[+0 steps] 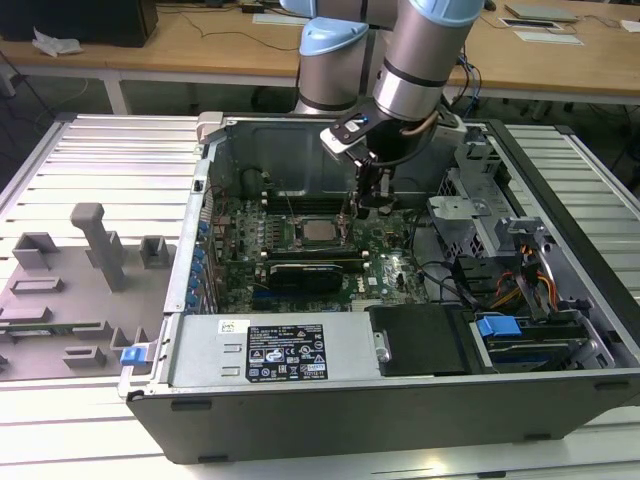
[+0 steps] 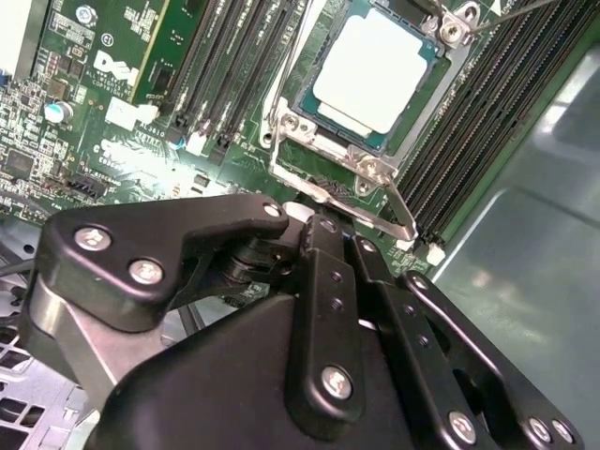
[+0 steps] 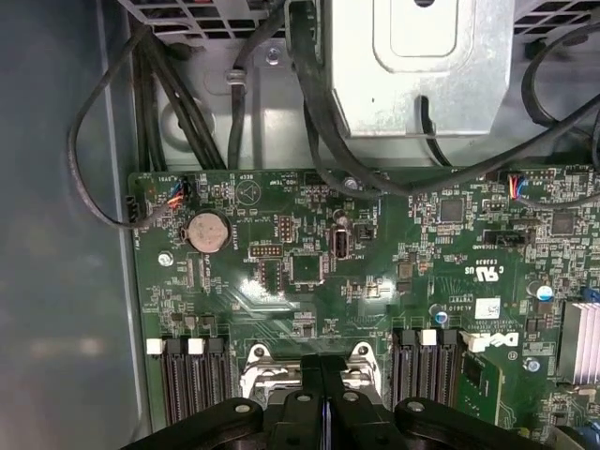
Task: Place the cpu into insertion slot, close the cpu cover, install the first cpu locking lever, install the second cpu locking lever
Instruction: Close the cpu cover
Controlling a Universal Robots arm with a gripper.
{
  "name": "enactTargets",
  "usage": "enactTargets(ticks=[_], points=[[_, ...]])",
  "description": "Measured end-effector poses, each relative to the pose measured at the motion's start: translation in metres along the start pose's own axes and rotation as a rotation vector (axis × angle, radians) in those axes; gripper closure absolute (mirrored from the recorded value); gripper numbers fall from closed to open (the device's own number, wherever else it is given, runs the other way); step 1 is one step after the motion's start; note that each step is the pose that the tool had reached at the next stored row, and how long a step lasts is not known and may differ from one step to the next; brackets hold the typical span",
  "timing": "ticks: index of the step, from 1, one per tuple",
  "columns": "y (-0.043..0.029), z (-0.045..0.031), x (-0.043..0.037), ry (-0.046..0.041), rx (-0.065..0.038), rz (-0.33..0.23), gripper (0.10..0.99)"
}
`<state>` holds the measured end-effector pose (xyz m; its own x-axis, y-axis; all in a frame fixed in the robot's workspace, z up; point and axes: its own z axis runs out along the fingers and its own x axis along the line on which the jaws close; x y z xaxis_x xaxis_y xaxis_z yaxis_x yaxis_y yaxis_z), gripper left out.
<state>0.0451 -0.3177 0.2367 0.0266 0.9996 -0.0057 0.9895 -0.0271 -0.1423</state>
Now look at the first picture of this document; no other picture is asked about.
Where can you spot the silver topped CPU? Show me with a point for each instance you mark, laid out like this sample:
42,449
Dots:
315,231

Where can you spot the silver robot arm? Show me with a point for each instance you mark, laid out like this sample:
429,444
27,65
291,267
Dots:
425,45

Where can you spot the black RAM slot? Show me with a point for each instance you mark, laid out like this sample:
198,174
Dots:
315,253
315,257
310,199
315,260
310,211
310,203
315,250
310,207

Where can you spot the CPU socket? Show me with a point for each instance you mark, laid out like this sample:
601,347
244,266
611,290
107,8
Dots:
299,236

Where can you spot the black bay cover plate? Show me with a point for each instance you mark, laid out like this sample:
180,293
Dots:
425,340

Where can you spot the blue slot clip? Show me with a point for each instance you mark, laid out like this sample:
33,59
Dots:
197,269
193,285
203,229
199,256
191,300

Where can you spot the metal disk bay cage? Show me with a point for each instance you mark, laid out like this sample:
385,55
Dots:
452,215

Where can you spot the green motherboard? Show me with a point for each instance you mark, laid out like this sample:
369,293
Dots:
380,295

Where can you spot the black graphics card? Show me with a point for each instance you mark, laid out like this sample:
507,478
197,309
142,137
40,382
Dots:
305,277

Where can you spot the black computer mouse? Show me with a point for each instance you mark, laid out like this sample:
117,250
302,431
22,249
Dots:
487,4

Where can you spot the black power adapter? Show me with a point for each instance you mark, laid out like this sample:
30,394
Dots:
252,8

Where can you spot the wooden desk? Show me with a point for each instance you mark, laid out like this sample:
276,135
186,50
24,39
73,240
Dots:
210,55

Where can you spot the grey closed laptop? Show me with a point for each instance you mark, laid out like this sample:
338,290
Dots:
542,12

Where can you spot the blue disk carrier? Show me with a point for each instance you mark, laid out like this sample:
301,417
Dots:
495,327

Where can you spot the black rating label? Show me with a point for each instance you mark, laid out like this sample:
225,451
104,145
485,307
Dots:
285,355

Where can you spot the small white code label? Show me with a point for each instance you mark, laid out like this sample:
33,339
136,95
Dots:
234,328

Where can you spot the silver power supply unit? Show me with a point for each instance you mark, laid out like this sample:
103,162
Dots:
200,350

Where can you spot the black grey PC case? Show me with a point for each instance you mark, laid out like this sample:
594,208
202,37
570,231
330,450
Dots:
350,420

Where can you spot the blue case latch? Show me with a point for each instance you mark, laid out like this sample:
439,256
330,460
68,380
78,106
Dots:
131,356

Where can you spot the large black box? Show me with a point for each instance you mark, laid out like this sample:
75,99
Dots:
75,20

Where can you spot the crumpled white paper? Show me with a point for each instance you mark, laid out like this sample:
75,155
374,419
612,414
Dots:
57,44

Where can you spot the grey parts rack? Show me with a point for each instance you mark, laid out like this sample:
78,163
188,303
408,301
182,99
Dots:
75,310

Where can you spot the green RAM stick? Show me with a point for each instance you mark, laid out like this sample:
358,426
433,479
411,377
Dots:
55,329

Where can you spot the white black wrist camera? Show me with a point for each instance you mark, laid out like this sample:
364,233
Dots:
342,142

